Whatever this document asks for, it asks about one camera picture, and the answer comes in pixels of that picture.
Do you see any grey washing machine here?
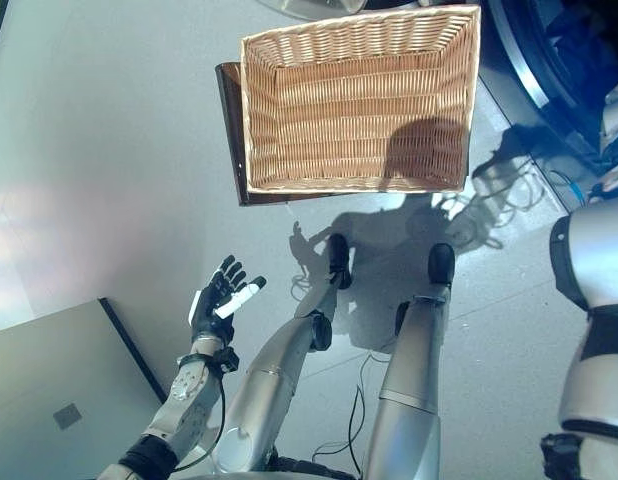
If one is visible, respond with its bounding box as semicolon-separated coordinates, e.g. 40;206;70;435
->
476;0;618;216

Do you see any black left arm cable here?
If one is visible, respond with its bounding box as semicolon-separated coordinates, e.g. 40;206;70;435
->
173;369;229;471

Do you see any glass washing machine door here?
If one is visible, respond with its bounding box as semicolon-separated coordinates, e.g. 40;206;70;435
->
256;0;420;16

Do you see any grey square cabinet sticker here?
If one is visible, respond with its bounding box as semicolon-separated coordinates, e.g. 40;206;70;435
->
51;402;84;431

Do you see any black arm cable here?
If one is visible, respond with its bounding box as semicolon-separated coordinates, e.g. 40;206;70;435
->
548;169;605;206
173;369;229;471

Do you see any silver robot leg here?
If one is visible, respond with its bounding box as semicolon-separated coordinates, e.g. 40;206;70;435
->
211;233;354;475
363;243;457;480

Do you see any right silver robot leg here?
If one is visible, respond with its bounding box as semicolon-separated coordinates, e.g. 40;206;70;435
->
363;243;457;480

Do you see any grey cabinet with dark edge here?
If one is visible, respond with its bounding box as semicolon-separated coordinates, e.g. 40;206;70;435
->
0;297;168;480

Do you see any wicker laundry basket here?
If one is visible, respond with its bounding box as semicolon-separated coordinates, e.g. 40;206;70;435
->
238;3;483;195

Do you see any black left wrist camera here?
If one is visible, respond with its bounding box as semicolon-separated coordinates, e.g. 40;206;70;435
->
217;347;241;375

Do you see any dark brown wooden board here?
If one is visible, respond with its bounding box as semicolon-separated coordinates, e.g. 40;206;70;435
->
214;62;290;208

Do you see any left silver robot leg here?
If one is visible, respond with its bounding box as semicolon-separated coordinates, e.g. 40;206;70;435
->
211;233;354;475

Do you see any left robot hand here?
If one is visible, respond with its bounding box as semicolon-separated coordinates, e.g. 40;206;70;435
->
187;254;268;342

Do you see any thin dark floor cable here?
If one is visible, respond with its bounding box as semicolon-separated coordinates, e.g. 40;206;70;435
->
311;352;393;474

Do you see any robot waist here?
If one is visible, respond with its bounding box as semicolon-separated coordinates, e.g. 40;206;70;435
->
268;453;370;480

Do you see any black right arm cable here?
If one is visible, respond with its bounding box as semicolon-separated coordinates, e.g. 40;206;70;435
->
548;169;605;206

